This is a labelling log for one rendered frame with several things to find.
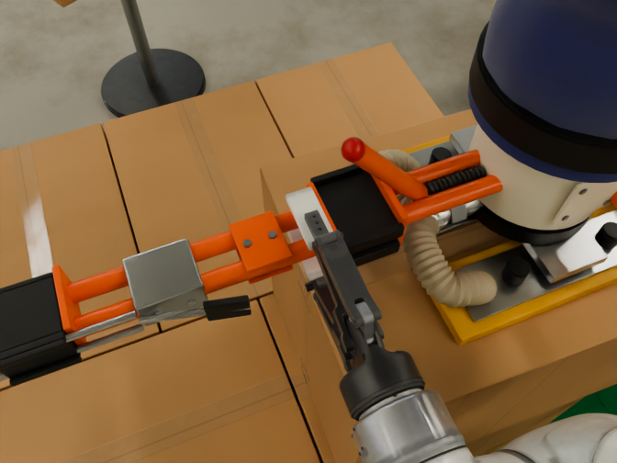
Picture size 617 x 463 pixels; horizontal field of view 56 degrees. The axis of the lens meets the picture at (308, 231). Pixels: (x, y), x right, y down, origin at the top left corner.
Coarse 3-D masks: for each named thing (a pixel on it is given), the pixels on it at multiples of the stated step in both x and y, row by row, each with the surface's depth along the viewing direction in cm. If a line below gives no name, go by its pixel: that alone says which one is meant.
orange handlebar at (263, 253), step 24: (432, 168) 66; (456, 168) 67; (456, 192) 64; (480, 192) 65; (264, 216) 62; (288, 216) 63; (216, 240) 61; (240, 240) 61; (264, 240) 61; (240, 264) 59; (264, 264) 59; (288, 264) 61; (72, 288) 58; (96, 288) 58; (216, 288) 59; (96, 312) 57; (120, 312) 57
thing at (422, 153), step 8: (448, 136) 85; (424, 144) 84; (432, 144) 84; (440, 144) 83; (448, 144) 83; (408, 152) 83; (416, 152) 82; (424, 152) 82; (432, 152) 79; (440, 152) 79; (448, 152) 79; (456, 152) 82; (416, 160) 82; (424, 160) 82; (432, 160) 79; (440, 160) 79
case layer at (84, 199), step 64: (320, 64) 154; (384, 64) 154; (128, 128) 142; (192, 128) 142; (256, 128) 142; (320, 128) 142; (384, 128) 142; (0, 192) 131; (64, 192) 131; (128, 192) 131; (192, 192) 131; (256, 192) 131; (0, 256) 122; (64, 256) 122; (128, 256) 122; (192, 320) 115; (256, 320) 114; (0, 384) 107; (64, 384) 107; (128, 384) 107; (192, 384) 107; (256, 384) 107; (0, 448) 101; (64, 448) 101; (128, 448) 101; (192, 448) 101; (256, 448) 101; (320, 448) 101
